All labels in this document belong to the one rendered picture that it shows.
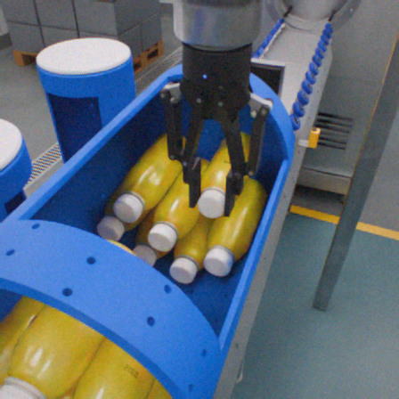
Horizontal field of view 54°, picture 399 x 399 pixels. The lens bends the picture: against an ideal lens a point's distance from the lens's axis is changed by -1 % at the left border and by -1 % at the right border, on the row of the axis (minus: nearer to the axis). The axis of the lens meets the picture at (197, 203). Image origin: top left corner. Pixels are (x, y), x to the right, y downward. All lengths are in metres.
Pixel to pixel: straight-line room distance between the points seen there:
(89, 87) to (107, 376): 0.94
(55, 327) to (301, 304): 1.55
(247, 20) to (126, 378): 0.34
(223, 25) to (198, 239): 0.33
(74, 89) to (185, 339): 0.97
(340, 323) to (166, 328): 1.54
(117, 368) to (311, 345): 1.41
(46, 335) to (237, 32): 0.32
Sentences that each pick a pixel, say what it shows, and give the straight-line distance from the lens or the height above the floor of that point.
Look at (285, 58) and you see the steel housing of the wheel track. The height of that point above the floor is 0.93.
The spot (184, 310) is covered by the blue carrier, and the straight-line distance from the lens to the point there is 0.34.
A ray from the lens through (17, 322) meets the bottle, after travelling 0.44.
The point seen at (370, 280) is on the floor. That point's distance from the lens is 2.03.
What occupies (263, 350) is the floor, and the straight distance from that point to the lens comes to 1.70.
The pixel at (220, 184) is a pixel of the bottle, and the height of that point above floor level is 1.12.
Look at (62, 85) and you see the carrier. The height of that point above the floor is 0.99.
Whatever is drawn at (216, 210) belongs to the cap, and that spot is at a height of 1.09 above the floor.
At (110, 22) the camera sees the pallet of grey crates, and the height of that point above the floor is 0.51.
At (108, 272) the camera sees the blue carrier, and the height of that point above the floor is 1.22.
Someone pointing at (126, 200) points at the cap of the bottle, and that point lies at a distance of 0.55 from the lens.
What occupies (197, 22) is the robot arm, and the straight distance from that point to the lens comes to 0.40.
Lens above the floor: 1.47
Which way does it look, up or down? 41 degrees down
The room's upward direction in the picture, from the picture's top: straight up
